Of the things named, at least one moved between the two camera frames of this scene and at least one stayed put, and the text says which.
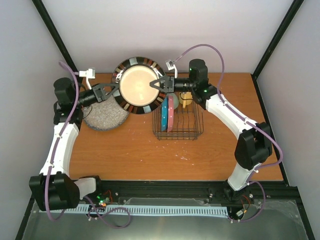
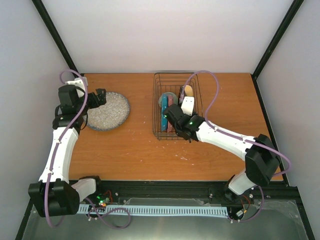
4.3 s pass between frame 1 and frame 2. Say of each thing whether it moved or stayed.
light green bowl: stayed
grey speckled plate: stayed
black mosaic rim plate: moved
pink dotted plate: stayed
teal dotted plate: stayed
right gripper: moved
